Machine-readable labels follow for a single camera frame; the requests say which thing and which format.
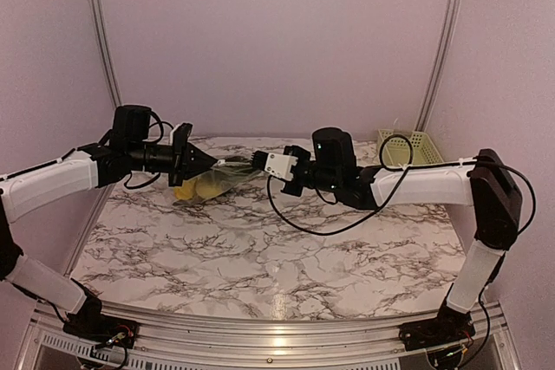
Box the aluminium frame post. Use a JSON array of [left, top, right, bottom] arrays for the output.
[[415, 0, 461, 132], [88, 0, 123, 109]]

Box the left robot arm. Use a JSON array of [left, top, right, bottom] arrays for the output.
[[1, 105, 217, 348]]

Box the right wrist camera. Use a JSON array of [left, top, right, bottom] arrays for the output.
[[264, 153, 298, 182]]

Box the front aluminium rail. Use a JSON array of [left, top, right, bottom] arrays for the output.
[[16, 295, 521, 370]]

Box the fake yellow pepper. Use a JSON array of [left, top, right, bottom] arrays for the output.
[[173, 180, 225, 204]]

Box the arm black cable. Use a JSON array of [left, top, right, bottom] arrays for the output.
[[266, 133, 537, 237], [125, 112, 174, 191]]

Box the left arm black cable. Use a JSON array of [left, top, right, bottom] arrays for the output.
[[125, 112, 174, 191]]

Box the left aluminium frame post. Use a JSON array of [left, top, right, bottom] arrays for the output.
[[88, 0, 123, 109]]

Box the clear zip top bag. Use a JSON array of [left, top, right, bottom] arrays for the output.
[[173, 156, 263, 206]]

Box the pale green plastic basket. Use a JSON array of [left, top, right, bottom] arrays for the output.
[[377, 129, 444, 167]]

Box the right aluminium frame post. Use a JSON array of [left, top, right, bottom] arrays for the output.
[[415, 0, 461, 132]]

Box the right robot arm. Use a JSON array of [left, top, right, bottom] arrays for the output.
[[251, 127, 522, 351]]

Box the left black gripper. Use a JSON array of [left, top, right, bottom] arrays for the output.
[[127, 131, 219, 186]]

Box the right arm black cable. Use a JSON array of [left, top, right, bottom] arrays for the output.
[[266, 133, 537, 237]]

